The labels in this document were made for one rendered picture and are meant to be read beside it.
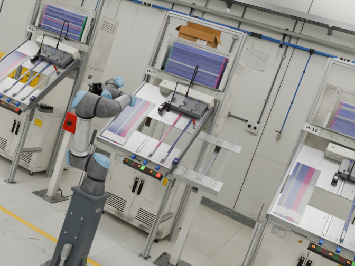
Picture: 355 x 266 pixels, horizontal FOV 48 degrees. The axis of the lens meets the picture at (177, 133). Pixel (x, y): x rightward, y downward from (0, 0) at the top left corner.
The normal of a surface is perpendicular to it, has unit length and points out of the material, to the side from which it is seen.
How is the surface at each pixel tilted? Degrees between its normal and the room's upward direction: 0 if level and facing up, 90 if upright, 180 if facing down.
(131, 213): 90
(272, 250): 90
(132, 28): 90
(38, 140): 90
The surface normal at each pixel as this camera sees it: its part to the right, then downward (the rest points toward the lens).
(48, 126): 0.86, 0.36
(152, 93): -0.07, -0.63
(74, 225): -0.33, 0.02
